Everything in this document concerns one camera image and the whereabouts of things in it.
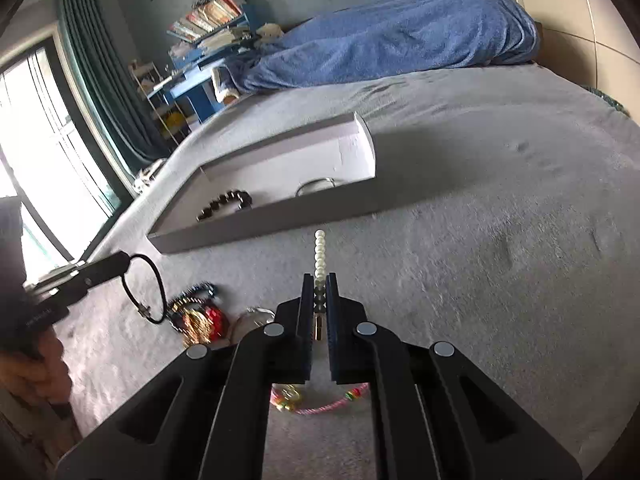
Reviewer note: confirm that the silver bangle with white bar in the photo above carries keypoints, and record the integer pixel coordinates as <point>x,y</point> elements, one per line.
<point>315,183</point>

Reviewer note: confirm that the window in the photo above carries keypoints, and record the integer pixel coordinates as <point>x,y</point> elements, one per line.
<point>45,150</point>

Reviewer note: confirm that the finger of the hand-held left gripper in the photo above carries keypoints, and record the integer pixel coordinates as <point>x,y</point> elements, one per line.
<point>107,267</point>

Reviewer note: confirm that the person's left hand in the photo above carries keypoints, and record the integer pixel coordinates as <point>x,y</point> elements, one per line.
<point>45,370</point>

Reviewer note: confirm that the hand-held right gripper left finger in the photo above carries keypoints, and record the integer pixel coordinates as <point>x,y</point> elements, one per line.
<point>300,340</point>

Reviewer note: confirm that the teal curtain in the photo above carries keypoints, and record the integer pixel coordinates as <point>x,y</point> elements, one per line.
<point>107,75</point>

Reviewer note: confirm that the beige padded headboard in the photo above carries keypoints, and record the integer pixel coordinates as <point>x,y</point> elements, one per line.
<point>565,5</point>

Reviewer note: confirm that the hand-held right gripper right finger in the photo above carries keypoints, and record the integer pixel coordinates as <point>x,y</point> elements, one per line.
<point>345,350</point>

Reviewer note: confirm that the white plush toy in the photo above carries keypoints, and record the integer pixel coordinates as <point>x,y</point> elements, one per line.
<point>270,34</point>

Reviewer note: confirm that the row of books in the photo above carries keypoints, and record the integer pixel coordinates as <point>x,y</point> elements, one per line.
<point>210,15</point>

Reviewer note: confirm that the yellow object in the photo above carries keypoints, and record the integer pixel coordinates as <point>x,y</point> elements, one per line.
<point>174,121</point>

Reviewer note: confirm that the blue fleece blanket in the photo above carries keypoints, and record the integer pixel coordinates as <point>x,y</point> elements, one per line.
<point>400,35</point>

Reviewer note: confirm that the blue desk with shelf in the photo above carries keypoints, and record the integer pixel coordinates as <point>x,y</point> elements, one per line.
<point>197,87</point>

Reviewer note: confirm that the thin silver bangle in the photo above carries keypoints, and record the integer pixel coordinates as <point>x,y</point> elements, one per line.
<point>257,310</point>

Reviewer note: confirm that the teal knit cloth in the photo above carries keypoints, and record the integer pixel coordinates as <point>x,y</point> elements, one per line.
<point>612,102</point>

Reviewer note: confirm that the white striped object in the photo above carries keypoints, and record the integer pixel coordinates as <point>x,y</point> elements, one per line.
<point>147,175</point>

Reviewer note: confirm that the grey cardboard box tray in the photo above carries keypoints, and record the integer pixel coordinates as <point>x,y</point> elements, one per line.
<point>280,160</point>

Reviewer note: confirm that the stack of papers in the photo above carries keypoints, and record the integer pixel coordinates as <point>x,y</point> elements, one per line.
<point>220,40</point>

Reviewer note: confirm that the cream fleece cloth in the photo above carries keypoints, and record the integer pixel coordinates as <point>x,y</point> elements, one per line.
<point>222,85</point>

